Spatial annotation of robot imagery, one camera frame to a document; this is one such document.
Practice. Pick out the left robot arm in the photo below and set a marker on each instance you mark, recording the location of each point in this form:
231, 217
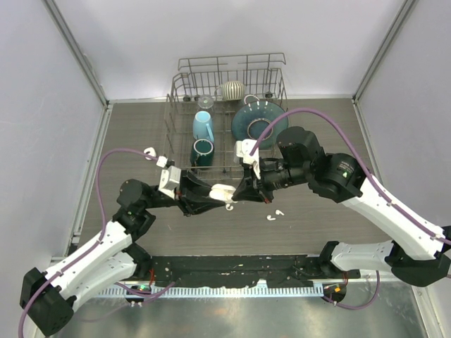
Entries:
50, 298

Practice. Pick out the small white-rimmed bowl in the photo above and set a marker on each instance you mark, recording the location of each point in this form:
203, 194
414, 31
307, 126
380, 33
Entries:
250, 98

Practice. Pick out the clear glass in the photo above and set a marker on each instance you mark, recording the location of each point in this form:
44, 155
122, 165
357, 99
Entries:
205, 102

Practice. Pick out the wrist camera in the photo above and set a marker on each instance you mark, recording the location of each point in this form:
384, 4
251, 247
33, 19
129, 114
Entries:
243, 156
169, 178

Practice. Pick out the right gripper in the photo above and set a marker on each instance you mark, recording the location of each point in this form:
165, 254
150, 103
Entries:
251, 190

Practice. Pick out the light blue mug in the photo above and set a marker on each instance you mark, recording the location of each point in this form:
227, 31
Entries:
203, 126

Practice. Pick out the large teal plate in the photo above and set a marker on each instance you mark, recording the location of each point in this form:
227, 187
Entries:
252, 119

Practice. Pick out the oval white charging case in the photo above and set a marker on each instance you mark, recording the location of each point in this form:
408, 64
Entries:
222, 192

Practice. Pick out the white slotted cable duct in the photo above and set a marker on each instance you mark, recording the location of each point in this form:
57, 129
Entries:
261, 290

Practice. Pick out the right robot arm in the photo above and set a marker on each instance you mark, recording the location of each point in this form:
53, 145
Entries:
416, 250

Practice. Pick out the small white charging case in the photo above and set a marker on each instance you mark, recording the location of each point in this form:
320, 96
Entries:
150, 154

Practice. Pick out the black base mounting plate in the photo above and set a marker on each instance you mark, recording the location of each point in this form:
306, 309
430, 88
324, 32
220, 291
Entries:
238, 271

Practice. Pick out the striped ceramic mug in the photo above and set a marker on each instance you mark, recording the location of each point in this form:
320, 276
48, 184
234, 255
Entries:
231, 91

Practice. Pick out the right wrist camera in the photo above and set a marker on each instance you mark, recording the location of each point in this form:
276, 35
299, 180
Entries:
243, 156

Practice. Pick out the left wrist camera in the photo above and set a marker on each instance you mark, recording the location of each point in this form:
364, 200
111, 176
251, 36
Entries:
169, 178

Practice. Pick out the wire dish rack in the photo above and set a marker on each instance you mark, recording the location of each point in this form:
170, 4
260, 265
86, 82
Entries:
262, 76

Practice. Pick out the dark teal mug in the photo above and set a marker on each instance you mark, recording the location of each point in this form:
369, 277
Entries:
202, 154

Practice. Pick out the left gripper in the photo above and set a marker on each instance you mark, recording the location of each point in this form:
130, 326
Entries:
190, 196

